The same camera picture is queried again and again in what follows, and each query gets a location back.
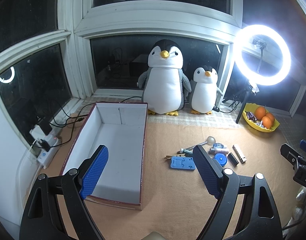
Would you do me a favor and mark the black power adapter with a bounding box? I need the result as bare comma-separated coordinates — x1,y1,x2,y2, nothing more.
38,119,52,135

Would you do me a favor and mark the candy wrappers pile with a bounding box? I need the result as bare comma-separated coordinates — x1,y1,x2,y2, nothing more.
246,111,264,128

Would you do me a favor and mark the orange fruit right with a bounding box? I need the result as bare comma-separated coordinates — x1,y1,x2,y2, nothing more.
265,112,275,123

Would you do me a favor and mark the black ring light stand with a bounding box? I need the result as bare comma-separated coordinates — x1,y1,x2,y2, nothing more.
222,40,267,124

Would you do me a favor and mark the metal spoon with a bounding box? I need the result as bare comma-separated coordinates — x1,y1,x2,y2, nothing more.
186,136,216,151

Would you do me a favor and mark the blue round lid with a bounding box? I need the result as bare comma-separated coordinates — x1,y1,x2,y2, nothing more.
214,153,228,167

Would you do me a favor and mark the white ring light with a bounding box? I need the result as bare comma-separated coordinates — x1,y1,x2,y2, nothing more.
234,24,292,87

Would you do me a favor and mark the large plush penguin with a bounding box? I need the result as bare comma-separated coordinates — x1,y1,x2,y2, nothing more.
137,39,192,116

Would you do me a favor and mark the black cylinder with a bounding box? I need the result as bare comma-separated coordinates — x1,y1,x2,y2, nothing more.
228,153,240,167

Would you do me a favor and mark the green white tube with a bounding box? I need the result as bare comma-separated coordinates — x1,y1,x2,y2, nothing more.
178,148,192,155

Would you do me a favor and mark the blue clear small bottle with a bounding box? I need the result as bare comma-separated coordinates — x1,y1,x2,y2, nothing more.
212,142,225,148

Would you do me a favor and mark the orange fruit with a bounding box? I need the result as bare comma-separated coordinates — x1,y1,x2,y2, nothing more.
254,106,266,120
265,112,275,123
261,115,273,129

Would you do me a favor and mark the orange fruit front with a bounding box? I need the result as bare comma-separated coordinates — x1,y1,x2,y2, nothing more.
261,115,273,129

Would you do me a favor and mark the orange fruit back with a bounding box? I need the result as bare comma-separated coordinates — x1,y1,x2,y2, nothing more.
254,106,266,120

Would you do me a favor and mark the black usb cable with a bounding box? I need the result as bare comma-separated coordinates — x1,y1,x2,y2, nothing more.
49,96,144,148

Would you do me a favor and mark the pink white small bottle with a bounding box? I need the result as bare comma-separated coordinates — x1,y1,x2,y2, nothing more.
209,147,230,155

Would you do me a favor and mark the wooden clothespin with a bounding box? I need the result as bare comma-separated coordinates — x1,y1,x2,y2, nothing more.
164,154,185,160

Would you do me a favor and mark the white power strip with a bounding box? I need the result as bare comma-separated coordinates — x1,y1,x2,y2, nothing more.
37,137,61,169

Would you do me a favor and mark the small black plug charger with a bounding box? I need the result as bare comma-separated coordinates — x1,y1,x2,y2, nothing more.
37,139,51,152

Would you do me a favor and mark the red cardboard box white inside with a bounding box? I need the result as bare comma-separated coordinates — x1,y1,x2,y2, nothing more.
60,102,148,210

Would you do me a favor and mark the small plush penguin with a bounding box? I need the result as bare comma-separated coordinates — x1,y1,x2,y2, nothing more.
189,67,223,114

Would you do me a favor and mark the light blue plastic plate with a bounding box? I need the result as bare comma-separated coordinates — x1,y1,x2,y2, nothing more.
170,156,196,170

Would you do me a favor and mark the white patterned lighter case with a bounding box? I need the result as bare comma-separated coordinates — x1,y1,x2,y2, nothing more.
233,145,247,163

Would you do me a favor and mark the white power adapter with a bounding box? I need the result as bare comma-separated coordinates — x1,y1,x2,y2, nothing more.
30,125,46,140

